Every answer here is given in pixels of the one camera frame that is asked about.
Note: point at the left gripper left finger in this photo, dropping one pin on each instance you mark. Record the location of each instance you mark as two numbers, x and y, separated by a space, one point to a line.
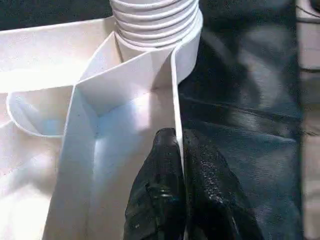
157 195

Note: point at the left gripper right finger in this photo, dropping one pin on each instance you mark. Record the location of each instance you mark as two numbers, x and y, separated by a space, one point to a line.
215 195

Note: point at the white plastic table top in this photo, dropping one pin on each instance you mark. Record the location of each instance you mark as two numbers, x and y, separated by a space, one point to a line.
50 60

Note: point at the white plastic table leg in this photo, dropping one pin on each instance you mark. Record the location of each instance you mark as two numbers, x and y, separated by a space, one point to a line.
155 20

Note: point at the black work mat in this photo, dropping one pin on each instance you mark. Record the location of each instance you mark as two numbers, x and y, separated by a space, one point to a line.
235 100

